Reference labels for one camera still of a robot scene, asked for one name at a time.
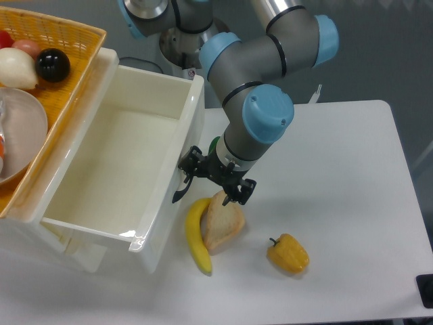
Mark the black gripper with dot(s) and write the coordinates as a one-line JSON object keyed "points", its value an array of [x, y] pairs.
{"points": [[194, 164]]}

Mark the black top drawer handle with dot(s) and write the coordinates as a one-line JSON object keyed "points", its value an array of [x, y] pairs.
{"points": [[179, 194]]}

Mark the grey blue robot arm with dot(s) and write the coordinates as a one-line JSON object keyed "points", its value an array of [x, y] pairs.
{"points": [[242, 75]]}

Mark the green bell pepper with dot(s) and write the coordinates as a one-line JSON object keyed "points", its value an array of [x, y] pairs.
{"points": [[213, 144]]}

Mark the yellow banana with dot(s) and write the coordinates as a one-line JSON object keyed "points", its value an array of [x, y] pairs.
{"points": [[193, 235]]}

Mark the triangular bread slice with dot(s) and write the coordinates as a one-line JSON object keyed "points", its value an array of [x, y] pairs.
{"points": [[223, 222]]}

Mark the yellow bell pepper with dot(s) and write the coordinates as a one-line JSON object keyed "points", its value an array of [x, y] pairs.
{"points": [[288, 254]]}

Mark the yellow wicker basket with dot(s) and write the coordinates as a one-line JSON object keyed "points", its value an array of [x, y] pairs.
{"points": [[69, 49]]}

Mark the black round fruit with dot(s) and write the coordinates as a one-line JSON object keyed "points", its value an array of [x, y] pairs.
{"points": [[52, 65]]}

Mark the white onion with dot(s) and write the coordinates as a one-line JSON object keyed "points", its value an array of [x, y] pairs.
{"points": [[18, 69]]}

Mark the pink peach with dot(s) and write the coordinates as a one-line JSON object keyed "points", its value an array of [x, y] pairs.
{"points": [[30, 47]]}

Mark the black object at table edge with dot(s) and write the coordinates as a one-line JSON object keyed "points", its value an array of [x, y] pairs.
{"points": [[425, 287]]}

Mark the red tomato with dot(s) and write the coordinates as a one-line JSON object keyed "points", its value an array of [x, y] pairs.
{"points": [[6, 40]]}

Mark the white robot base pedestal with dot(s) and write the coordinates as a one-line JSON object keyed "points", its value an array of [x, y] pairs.
{"points": [[182, 49]]}

